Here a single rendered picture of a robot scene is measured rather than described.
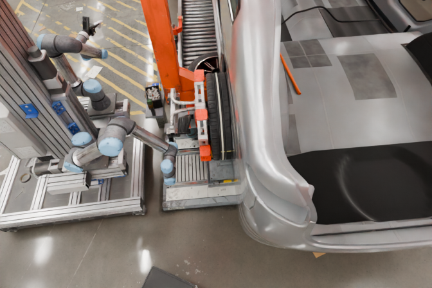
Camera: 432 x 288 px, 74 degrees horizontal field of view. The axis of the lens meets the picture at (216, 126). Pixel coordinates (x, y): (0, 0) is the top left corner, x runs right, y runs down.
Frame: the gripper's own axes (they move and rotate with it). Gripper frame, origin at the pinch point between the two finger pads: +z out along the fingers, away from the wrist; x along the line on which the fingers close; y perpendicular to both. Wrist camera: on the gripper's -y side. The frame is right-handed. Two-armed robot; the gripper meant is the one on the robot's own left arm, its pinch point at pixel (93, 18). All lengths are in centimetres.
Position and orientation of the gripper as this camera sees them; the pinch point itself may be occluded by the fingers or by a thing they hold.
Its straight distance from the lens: 270.5
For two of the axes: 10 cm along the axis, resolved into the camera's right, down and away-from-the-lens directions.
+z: 1.3, -7.9, 5.9
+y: -1.0, 5.9, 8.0
